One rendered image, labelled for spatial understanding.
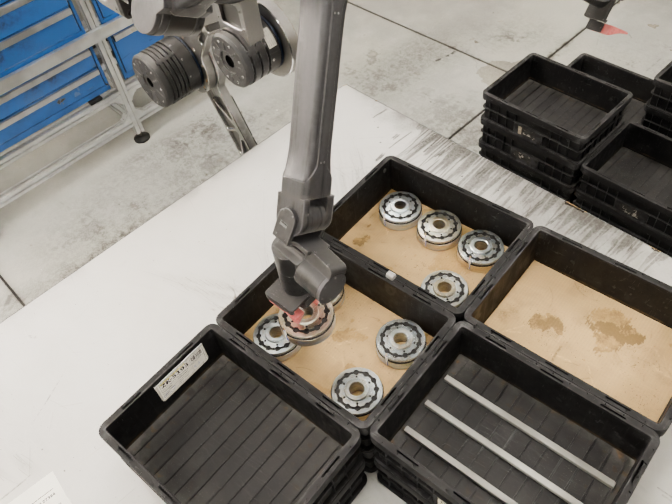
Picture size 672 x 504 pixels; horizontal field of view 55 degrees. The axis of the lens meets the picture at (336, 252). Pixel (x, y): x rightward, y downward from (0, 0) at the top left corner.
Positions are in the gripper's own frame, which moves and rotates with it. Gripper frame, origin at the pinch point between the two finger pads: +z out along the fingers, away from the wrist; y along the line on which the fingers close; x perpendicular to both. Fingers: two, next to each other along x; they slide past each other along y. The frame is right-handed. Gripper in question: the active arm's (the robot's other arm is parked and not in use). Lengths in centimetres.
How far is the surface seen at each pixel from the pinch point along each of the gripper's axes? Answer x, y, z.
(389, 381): -14.2, 5.9, 20.9
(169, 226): 68, 11, 37
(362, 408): -14.6, -2.8, 17.7
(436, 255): -3.0, 38.0, 22.1
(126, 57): 191, 76, 72
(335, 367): -3.5, 1.6, 21.2
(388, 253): 6.3, 31.9, 22.3
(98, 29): 189, 68, 52
